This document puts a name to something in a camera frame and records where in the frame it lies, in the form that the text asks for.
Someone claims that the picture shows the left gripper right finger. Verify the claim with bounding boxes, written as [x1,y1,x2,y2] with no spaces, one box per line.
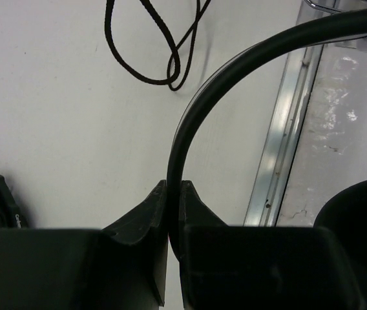
[179,181,363,309]

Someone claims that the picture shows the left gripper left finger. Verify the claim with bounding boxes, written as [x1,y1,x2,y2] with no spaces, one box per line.
[0,183,167,309]

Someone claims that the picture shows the white black headphones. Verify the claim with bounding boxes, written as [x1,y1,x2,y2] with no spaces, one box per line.
[166,9,367,259]

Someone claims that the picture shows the metal rail strip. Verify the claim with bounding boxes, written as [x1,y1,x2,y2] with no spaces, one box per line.
[244,45,324,227]

